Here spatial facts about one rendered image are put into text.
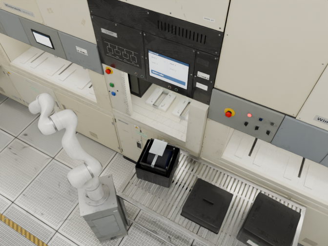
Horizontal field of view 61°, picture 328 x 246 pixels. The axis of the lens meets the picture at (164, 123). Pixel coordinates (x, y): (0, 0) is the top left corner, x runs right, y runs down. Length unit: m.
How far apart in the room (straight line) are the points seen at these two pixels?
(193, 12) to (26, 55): 2.30
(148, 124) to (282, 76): 1.26
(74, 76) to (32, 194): 1.32
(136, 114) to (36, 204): 1.47
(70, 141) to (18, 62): 1.74
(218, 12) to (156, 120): 1.26
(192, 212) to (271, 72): 1.08
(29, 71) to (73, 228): 1.65
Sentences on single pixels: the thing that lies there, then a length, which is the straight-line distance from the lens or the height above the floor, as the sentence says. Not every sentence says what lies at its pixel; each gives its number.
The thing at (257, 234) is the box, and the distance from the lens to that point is 1.92.
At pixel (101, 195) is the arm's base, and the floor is 0.81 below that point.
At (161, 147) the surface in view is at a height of 1.08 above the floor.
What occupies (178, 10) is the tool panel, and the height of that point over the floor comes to 2.00.
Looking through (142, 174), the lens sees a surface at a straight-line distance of 2.17.
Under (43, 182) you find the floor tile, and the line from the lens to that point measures 3.34.
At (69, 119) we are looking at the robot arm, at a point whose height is 1.48.
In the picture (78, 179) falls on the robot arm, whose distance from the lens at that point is 1.88.
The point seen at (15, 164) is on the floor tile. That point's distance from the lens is 3.60.
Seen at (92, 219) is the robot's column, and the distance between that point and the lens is 2.34.
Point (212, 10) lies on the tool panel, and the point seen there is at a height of 2.05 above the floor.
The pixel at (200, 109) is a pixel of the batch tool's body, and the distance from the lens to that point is 1.83.
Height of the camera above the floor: 2.78
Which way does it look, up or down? 52 degrees down
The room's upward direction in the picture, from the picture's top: straight up
